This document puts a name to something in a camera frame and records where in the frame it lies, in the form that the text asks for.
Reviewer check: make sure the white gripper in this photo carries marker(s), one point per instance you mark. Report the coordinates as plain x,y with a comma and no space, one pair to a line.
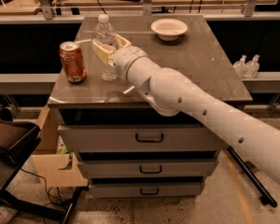
125,61

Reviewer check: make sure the clear plastic water bottle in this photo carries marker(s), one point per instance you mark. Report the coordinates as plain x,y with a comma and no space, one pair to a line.
105,33

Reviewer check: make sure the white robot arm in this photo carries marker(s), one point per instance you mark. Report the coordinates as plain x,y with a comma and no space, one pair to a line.
170,92

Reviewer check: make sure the red coke can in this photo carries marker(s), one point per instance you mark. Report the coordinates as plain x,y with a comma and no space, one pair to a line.
72,61

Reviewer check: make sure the left clear sanitizer bottle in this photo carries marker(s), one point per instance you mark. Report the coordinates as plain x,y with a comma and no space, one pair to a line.
239,66

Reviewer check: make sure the clear sanitizer bottle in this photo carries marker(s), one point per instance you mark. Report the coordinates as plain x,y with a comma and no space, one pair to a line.
239,66
252,67

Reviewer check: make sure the right clear sanitizer bottle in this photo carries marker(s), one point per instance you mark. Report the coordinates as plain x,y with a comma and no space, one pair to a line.
252,67

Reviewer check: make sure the top grey drawer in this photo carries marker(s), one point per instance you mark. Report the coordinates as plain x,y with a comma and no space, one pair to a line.
139,139

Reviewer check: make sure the grey drawer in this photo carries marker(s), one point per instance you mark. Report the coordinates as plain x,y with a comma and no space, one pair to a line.
147,168
139,139
146,190

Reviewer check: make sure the grey drawer cabinet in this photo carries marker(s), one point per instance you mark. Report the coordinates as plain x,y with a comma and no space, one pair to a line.
94,102

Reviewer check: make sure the middle grey drawer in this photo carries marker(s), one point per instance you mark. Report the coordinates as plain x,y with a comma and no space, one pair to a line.
147,168

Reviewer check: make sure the cardboard box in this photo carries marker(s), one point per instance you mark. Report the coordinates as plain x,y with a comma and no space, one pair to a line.
50,158

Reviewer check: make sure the dark brown chair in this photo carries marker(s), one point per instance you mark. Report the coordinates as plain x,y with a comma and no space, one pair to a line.
18,139

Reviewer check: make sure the bottom grey drawer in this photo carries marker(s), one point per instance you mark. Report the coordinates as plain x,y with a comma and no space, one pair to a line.
146,190

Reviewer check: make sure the black stand leg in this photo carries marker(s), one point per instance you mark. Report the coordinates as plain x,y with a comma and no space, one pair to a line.
265,196

